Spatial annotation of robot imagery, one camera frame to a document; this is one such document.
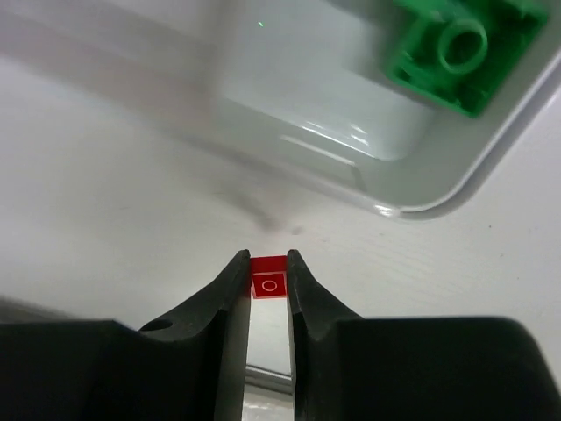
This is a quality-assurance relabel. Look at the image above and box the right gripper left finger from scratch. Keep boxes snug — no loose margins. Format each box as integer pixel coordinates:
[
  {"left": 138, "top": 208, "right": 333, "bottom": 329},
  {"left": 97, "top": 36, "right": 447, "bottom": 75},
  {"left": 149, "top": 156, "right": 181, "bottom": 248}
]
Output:
[{"left": 1, "top": 250, "right": 251, "bottom": 420}]

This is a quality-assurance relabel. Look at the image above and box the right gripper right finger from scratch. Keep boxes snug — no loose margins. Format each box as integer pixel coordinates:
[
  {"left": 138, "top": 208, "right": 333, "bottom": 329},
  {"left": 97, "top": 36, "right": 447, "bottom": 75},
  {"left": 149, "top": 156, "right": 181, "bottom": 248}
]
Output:
[{"left": 287, "top": 250, "right": 550, "bottom": 420}]

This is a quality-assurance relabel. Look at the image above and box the small red lego stud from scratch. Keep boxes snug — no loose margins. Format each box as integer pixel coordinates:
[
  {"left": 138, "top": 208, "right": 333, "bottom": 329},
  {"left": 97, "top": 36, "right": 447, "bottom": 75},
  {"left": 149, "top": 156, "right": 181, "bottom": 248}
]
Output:
[{"left": 250, "top": 255, "right": 287, "bottom": 299}]

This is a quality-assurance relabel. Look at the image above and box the white three-compartment tray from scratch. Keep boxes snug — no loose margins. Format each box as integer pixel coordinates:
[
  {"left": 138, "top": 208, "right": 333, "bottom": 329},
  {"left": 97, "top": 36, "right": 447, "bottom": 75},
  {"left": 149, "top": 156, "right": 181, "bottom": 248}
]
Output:
[{"left": 1, "top": 1, "right": 560, "bottom": 220}]

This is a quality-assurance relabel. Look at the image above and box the green lego pile in tray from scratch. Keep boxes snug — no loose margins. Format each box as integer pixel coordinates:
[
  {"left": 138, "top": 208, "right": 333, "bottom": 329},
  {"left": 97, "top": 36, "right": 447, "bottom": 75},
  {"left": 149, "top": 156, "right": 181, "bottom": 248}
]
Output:
[{"left": 386, "top": 1, "right": 550, "bottom": 118}]

